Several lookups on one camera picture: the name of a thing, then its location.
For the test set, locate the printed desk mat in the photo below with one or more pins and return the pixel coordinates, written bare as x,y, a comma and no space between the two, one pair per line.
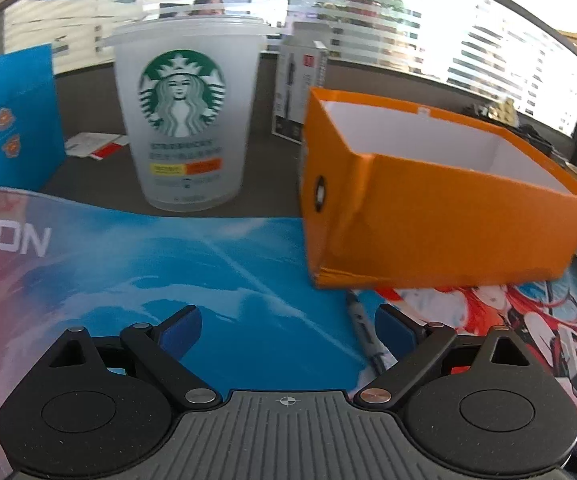
118,270

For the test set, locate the translucent plastic cup green logo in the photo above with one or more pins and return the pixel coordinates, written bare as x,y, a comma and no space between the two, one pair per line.
188,110

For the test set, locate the white pen box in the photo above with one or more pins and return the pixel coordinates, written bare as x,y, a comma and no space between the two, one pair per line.
293,90

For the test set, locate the black marker pen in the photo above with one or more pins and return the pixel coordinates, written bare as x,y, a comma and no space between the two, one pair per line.
363,332

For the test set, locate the white and red paper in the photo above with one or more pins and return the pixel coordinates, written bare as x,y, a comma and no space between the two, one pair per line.
93,145

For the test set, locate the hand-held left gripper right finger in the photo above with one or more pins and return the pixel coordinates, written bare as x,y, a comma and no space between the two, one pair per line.
393,332

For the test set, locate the orange cardboard box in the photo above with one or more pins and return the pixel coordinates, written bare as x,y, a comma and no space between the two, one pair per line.
443,225

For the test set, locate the blue paper bag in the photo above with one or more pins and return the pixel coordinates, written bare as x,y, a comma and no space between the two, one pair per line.
13,120

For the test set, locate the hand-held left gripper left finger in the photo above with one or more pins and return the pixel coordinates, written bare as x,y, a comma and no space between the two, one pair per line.
183,332

